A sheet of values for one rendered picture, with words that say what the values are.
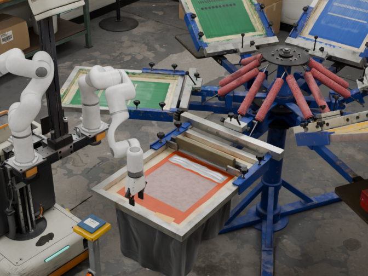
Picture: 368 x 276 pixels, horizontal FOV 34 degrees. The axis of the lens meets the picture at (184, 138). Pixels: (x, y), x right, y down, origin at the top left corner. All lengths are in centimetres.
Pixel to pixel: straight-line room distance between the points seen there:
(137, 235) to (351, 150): 270
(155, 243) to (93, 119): 74
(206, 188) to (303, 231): 144
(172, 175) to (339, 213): 179
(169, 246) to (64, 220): 115
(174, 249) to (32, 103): 100
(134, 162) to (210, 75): 379
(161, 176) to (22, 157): 73
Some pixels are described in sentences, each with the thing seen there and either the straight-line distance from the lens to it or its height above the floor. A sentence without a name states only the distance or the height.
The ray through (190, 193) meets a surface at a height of 96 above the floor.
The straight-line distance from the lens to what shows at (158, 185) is 319.
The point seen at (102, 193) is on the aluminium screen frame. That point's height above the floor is 99.
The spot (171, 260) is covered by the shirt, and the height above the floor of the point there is 68.
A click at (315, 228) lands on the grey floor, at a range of 452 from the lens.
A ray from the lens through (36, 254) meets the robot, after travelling 386.
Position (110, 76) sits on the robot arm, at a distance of 292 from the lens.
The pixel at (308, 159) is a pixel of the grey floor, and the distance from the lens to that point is 523.
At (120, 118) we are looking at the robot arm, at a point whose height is 144.
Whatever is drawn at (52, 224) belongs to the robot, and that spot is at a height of 28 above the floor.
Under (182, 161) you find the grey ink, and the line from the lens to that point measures 336.
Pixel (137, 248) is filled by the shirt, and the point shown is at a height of 63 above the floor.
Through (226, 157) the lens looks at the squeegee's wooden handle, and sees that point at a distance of 323.
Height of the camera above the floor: 286
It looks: 32 degrees down
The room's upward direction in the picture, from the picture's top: 1 degrees clockwise
